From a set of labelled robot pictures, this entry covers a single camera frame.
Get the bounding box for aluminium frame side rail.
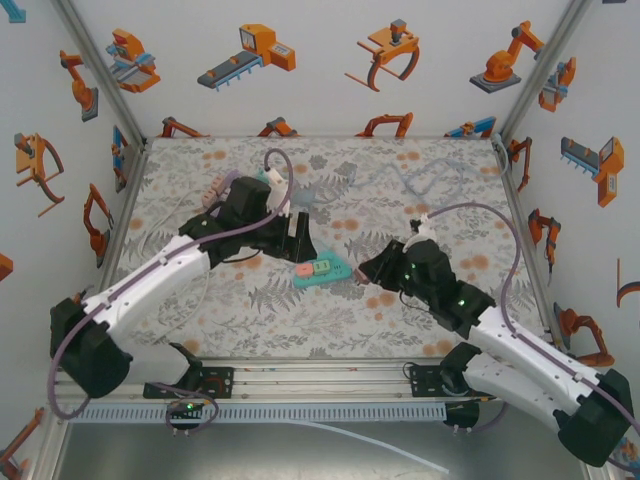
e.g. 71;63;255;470
499;134;566;361
97;139;151;284

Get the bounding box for white power strip cable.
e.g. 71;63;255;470
133;189;214;331

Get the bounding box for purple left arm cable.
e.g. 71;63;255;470
47;148;296;437

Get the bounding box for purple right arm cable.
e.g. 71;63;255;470
423;202;640;471

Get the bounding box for white slotted cable duct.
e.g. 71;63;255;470
67;403;447;423

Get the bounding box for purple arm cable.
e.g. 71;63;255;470
47;148;296;437
423;202;640;471

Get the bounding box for aluminium frame cross rail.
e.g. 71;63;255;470
54;357;469;401

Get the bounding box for aluminium frame post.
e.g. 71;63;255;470
52;0;151;146
499;0;594;141

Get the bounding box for aluminium frame leg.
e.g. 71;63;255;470
27;402;71;480

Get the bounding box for teal triangular power strip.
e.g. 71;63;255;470
292;251;354;290

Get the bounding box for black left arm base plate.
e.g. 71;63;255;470
143;366;236;400

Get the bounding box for floral tablecloth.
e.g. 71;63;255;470
107;135;551;359

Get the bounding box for purple power strip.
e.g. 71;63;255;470
199;168;242;210

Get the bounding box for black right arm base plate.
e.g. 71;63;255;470
409;363;451;399

